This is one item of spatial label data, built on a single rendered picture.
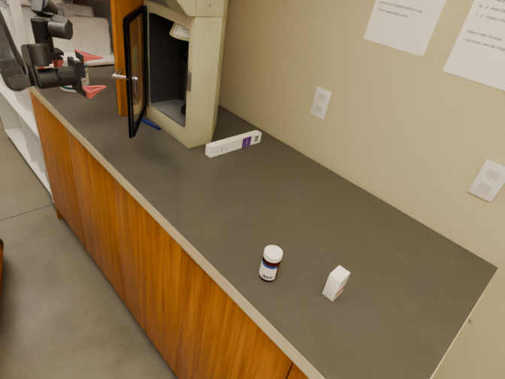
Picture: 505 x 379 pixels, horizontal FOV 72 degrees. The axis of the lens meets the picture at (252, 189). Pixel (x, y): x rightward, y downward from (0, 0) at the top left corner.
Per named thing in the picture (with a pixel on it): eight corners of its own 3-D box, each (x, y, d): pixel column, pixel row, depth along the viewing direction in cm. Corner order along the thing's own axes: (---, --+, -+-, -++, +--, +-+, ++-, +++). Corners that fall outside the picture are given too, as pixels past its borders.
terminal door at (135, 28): (146, 107, 149) (143, 4, 126) (131, 140, 124) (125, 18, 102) (143, 107, 149) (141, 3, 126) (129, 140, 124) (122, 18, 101)
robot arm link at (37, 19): (35, 13, 121) (25, 16, 117) (55, 16, 121) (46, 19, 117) (40, 34, 125) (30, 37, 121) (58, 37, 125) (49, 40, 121)
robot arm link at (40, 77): (34, 89, 107) (39, 90, 103) (27, 65, 104) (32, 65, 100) (58, 86, 111) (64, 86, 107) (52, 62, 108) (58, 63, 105)
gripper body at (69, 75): (81, 61, 107) (55, 63, 103) (86, 93, 113) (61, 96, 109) (72, 56, 111) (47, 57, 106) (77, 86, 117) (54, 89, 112)
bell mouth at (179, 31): (198, 30, 138) (200, 15, 135) (227, 42, 129) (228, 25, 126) (159, 31, 127) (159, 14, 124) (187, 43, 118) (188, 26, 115)
